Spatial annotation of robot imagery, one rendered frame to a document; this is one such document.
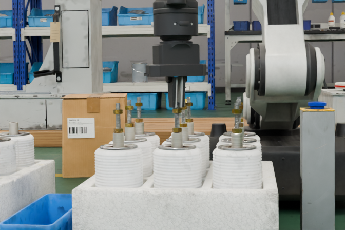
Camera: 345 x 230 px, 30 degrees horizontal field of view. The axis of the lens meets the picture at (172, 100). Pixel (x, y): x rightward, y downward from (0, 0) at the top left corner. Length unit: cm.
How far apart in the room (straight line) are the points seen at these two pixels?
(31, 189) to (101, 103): 96
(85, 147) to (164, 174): 121
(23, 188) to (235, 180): 49
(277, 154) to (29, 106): 196
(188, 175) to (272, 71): 51
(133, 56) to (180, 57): 854
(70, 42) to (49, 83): 29
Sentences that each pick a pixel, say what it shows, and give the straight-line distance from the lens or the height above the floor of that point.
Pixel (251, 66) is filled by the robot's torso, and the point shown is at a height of 41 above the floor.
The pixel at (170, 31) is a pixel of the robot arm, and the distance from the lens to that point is 123.
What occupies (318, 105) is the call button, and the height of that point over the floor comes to 32.
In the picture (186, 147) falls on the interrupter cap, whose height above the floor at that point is 25.
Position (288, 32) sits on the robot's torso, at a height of 50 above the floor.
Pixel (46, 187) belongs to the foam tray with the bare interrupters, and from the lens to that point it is 161.
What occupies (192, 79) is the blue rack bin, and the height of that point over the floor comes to 28.
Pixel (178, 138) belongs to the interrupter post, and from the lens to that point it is 127.
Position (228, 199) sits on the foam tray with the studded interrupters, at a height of 17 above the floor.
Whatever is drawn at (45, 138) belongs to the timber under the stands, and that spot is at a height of 4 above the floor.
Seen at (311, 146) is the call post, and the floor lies 23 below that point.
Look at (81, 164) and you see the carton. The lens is 244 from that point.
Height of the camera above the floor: 41
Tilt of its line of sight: 3 degrees down
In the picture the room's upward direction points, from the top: 1 degrees counter-clockwise
